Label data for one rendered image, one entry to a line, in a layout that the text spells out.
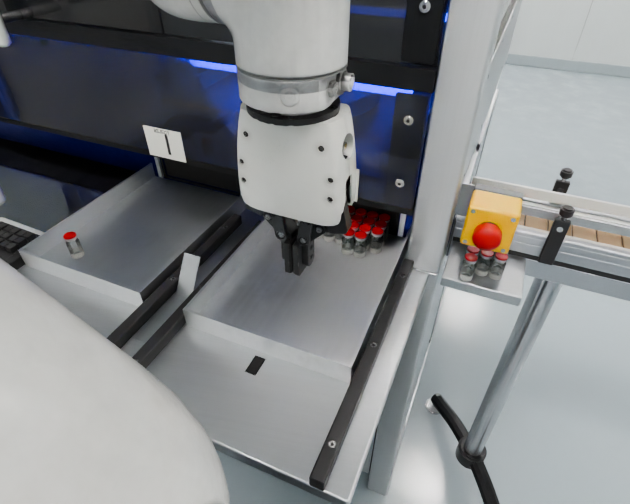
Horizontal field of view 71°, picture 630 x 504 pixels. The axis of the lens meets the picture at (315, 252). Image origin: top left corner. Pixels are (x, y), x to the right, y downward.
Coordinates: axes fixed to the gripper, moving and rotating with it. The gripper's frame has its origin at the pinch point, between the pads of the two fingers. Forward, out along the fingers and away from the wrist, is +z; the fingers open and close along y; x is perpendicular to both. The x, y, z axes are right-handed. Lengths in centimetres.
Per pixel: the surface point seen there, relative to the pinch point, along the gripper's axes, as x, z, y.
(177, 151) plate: -28.0, 9.2, 38.2
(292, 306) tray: -11.6, 22.1, 7.0
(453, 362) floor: -85, 110, -22
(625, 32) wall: -488, 73, -101
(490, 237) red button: -24.5, 9.8, -18.5
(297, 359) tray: -2.0, 21.0, 1.6
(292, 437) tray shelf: 7.7, 22.3, -2.2
